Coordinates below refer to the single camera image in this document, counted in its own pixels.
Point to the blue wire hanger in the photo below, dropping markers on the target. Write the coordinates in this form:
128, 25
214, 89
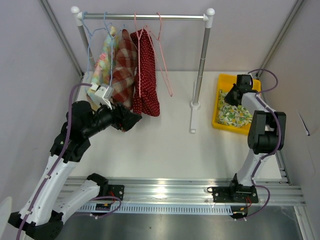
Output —
109, 48
91, 63

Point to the white clothes rack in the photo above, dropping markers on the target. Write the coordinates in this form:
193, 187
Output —
207, 18

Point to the lemon print cloth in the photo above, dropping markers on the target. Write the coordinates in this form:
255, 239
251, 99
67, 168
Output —
231, 115

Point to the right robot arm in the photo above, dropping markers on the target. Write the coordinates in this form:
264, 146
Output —
265, 137

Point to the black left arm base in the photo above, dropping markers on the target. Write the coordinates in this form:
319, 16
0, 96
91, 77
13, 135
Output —
116, 190

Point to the red polka dot skirt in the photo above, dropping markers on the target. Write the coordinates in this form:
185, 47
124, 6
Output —
145, 98

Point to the pastel plaid skirt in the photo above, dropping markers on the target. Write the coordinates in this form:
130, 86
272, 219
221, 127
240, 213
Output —
97, 77

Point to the slotted cable duct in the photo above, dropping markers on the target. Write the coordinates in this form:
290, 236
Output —
178, 209

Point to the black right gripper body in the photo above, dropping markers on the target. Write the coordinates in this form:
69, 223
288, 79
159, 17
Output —
230, 97

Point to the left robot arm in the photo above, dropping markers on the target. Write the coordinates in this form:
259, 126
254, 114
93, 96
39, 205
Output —
44, 216

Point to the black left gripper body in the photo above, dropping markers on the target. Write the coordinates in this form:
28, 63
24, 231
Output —
107, 117

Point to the yellow plastic tray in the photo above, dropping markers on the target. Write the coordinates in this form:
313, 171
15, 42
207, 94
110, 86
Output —
225, 83

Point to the aluminium front rail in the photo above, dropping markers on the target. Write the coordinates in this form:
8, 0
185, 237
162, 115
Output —
194, 191

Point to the red plaid skirt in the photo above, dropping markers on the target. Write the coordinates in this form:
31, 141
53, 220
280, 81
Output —
123, 74

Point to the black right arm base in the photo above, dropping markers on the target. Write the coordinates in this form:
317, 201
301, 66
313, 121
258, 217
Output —
223, 194

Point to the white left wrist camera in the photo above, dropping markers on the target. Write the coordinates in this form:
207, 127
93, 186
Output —
101, 94

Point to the pink wire hanger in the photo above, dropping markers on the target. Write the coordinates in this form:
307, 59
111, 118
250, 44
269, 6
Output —
146, 60
164, 72

